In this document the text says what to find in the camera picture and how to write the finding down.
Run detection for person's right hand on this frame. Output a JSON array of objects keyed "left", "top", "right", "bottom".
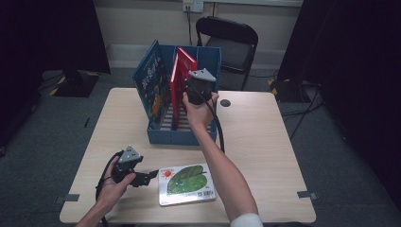
[{"left": 182, "top": 92, "right": 219, "bottom": 131}]

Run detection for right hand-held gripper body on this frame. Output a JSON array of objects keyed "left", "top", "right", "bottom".
[{"left": 184, "top": 68, "right": 218, "bottom": 106}]

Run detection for red picture book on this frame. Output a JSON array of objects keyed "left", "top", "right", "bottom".
[
  {"left": 176, "top": 46, "right": 199, "bottom": 115},
  {"left": 169, "top": 53, "right": 181, "bottom": 131}
]

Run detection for white wall socket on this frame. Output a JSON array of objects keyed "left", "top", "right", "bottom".
[{"left": 183, "top": 0, "right": 205, "bottom": 13}]

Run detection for right hand-held gripper cable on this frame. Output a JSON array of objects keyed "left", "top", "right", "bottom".
[{"left": 192, "top": 84, "right": 225, "bottom": 154}]

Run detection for black floor cables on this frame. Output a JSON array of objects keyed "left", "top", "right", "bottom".
[{"left": 280, "top": 84, "right": 325, "bottom": 141}]

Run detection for hand-held gripper cable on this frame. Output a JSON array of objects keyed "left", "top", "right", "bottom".
[
  {"left": 95, "top": 150, "right": 124, "bottom": 227},
  {"left": 192, "top": 84, "right": 225, "bottom": 154}
]

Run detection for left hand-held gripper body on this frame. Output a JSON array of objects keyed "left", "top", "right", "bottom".
[{"left": 112, "top": 145, "right": 141, "bottom": 183}]

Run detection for left hand-held gripper cable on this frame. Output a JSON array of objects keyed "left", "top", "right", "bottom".
[{"left": 95, "top": 150, "right": 124, "bottom": 227}]

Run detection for blue plastic file rack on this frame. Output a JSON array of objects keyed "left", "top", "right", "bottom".
[{"left": 146, "top": 44, "right": 222, "bottom": 148}]

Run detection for white book with green leaf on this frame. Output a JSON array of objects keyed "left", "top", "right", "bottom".
[{"left": 158, "top": 163, "right": 218, "bottom": 207}]

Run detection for black folding chair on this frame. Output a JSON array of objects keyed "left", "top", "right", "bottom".
[{"left": 195, "top": 16, "right": 259, "bottom": 92}]

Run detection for blue monster picture book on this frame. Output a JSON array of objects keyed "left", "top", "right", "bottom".
[{"left": 131, "top": 40, "right": 174, "bottom": 131}]

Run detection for grey tape strip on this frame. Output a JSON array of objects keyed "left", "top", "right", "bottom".
[
  {"left": 297, "top": 190, "right": 318, "bottom": 201},
  {"left": 55, "top": 193, "right": 80, "bottom": 204}
]

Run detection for person's white sleeve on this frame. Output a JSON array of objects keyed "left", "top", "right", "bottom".
[{"left": 230, "top": 213, "right": 264, "bottom": 227}]

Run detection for black wall socket cable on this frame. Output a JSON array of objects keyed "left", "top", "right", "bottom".
[{"left": 186, "top": 8, "right": 194, "bottom": 46}]

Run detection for black stand base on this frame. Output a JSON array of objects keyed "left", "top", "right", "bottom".
[
  {"left": 49, "top": 69, "right": 100, "bottom": 98},
  {"left": 272, "top": 79, "right": 313, "bottom": 103}
]

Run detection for person's left hand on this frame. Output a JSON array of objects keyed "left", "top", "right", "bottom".
[{"left": 96, "top": 155, "right": 137, "bottom": 210}]

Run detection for black curtain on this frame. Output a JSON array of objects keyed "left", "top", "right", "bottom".
[
  {"left": 277, "top": 0, "right": 401, "bottom": 202},
  {"left": 0, "top": 0, "right": 112, "bottom": 149}
]

